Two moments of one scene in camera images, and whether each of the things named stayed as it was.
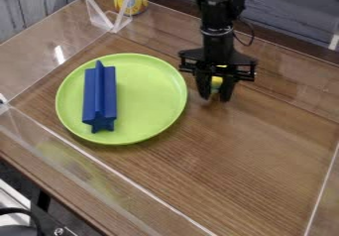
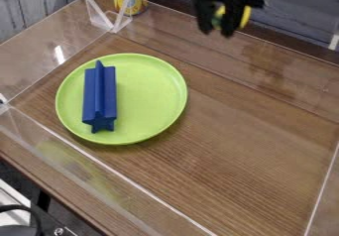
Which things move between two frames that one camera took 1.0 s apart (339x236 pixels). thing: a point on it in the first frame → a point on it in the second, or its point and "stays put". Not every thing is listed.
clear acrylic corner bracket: [107, 19] stays put
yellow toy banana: [216, 80] → [221, 9]
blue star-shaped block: [99, 97] stays put
